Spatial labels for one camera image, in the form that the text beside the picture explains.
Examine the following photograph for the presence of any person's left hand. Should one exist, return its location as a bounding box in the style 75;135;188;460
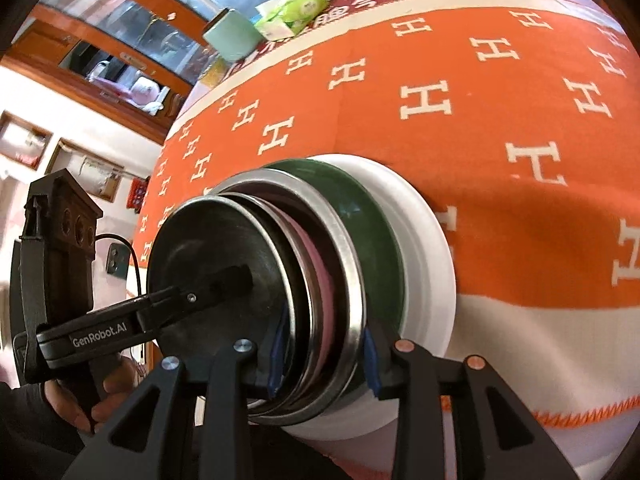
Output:
44;352;147;434

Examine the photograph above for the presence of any green wet wipes packet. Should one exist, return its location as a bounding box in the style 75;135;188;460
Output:
254;0;329;42

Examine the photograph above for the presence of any mint green cup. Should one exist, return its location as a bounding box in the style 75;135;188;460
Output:
202;7;266;63

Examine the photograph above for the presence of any wooden glass sliding door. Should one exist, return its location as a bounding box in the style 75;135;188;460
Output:
10;0;281;128

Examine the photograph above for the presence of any wooden picture frame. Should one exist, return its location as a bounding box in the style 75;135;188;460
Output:
0;110;53;171
47;137;125;202

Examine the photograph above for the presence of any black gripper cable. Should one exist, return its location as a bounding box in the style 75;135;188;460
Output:
95;233;142;297

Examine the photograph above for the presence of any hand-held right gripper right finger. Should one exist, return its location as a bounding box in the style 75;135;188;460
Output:
362;327;581;480

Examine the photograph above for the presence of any yellow patterned jar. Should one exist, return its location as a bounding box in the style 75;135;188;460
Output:
199;56;228;88

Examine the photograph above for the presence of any pink bowl with steel inside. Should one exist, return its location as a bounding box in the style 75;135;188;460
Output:
215;187;336;418

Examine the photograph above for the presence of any large steel bowl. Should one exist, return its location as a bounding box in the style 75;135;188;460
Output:
210;167;368;426

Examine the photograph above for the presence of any small steel bowl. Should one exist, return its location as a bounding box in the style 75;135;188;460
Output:
146;195;296;413

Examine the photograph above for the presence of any grey wall socket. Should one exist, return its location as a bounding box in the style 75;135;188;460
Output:
107;242;129;276

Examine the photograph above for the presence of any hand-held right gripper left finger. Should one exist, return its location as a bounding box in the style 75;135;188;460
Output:
60;305;292;480

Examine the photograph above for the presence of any red wall ornament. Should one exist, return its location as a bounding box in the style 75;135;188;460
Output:
129;176;152;211

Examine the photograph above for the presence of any green plate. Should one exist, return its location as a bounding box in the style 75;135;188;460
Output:
262;158;405;341

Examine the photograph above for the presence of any person's left forearm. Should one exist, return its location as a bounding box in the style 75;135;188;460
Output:
0;380;91;480

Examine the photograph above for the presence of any white blue marbled plate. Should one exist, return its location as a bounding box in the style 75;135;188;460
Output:
285;154;458;443

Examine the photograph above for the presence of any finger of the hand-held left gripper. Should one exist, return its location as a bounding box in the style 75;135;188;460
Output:
136;264;254;342

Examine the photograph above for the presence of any orange patterned blanket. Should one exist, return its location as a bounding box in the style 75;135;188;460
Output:
131;0;640;480

